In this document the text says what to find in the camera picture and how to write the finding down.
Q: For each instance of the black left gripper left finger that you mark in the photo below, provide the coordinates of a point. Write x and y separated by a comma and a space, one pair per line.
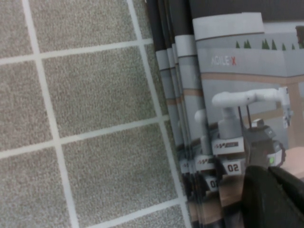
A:
261, 202

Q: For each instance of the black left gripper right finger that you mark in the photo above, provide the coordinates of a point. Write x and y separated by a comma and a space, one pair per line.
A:
289, 183

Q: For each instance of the AgileX brochure with photo cover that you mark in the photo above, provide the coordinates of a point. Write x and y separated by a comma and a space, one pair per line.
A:
237, 71

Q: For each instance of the grey checkered tablecloth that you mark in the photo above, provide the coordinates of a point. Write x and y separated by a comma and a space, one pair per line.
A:
83, 107

